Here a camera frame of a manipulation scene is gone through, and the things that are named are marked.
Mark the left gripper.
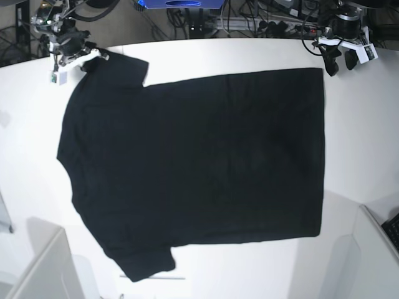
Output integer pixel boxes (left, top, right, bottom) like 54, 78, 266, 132
313, 29, 372, 77

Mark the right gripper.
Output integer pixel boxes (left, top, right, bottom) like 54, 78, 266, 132
49, 18, 109, 73

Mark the black T-shirt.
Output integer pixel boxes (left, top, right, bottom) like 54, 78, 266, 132
57, 53, 325, 282

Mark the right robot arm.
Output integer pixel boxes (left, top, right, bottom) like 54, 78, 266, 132
31, 0, 119, 82

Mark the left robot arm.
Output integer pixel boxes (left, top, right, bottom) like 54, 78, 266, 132
312, 1, 378, 77

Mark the blue box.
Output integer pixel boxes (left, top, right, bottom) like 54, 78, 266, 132
138, 0, 224, 9

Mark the black device on floor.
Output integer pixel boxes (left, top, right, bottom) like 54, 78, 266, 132
15, 0, 31, 47

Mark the black keyboard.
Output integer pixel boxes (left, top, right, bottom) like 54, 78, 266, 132
382, 214, 399, 250

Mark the white partition panel left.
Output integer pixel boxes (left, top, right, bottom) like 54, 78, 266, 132
1, 227, 85, 298

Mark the white partition panel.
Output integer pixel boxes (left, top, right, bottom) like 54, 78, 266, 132
1, 227, 85, 298
330, 204, 399, 299

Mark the white partition panel right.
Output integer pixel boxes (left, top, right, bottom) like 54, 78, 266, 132
330, 204, 399, 299

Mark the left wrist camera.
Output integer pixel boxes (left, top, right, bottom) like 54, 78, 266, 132
357, 44, 378, 64

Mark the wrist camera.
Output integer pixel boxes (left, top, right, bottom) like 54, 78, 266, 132
357, 44, 378, 64
50, 71, 67, 85

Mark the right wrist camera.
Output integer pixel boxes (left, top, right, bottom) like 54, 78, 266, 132
50, 71, 67, 85

